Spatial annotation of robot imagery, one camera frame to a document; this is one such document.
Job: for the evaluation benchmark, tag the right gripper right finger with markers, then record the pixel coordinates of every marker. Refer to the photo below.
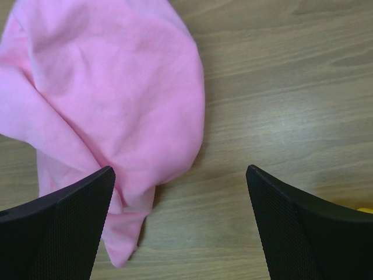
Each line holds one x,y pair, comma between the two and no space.
306,237

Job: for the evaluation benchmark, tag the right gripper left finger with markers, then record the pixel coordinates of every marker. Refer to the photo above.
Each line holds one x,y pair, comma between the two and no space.
57,236

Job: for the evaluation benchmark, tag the pink t shirt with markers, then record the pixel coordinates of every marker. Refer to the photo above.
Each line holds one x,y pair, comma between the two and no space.
90,84

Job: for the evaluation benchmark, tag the yellow plastic tray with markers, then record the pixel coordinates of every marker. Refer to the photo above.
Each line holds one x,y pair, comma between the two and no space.
367,210

